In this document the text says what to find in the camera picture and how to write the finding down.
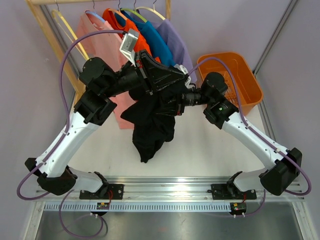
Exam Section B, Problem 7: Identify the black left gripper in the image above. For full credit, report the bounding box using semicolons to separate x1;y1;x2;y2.
102;49;184;98

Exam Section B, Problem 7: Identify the black t shirt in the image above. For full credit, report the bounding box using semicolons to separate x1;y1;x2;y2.
120;80;188;163

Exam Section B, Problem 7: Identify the yellow hanger with metal hook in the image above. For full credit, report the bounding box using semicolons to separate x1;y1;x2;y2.
51;1;89;60

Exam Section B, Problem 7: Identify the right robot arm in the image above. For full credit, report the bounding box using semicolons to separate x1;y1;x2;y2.
173;72;302;198

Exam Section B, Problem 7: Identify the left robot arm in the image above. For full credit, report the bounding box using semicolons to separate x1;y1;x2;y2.
25;50;189;199

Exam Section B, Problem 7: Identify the orange t shirt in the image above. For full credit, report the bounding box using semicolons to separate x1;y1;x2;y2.
102;8;164;63

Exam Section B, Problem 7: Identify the blue t shirt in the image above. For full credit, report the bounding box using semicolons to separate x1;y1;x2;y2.
121;10;176;67

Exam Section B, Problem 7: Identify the lavender t shirt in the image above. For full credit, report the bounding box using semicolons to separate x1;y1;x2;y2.
148;18;193;71

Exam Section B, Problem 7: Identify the pink t shirt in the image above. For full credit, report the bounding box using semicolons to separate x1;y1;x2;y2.
76;13;135;129

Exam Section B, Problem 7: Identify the cream hanger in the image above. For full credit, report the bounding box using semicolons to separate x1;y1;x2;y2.
135;0;166;21

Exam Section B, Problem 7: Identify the green hanger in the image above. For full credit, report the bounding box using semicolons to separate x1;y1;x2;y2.
119;0;148;24

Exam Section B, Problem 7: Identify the peach hanger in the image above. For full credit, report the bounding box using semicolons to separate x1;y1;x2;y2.
102;8;128;28

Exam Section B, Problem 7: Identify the light blue hanger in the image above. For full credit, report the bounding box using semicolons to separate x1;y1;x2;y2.
85;0;105;23

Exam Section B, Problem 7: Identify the orange plastic basket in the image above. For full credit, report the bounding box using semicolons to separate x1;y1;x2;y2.
197;52;264;116

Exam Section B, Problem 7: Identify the wooden clothes rack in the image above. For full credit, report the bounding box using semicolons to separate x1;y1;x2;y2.
24;0;173;106

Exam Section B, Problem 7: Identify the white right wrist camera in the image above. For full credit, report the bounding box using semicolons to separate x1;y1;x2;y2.
174;64;197;89

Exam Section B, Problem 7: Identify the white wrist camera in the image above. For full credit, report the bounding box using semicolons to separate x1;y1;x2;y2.
174;64;197;89
119;28;139;66

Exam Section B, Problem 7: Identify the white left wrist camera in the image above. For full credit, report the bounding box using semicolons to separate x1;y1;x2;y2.
119;28;139;66

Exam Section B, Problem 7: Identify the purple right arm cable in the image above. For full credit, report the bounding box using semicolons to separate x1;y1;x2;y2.
187;56;312;218

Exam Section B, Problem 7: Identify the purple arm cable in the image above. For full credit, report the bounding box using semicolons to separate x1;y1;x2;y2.
16;29;126;238
187;56;312;218

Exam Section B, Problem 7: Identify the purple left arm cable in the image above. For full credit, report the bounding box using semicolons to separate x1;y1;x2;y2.
16;29;126;238

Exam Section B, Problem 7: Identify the aluminium mounting rail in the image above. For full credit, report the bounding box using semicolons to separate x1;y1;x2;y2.
34;176;306;203

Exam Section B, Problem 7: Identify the white slotted cable duct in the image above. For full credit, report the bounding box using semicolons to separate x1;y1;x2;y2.
44;201;231;213

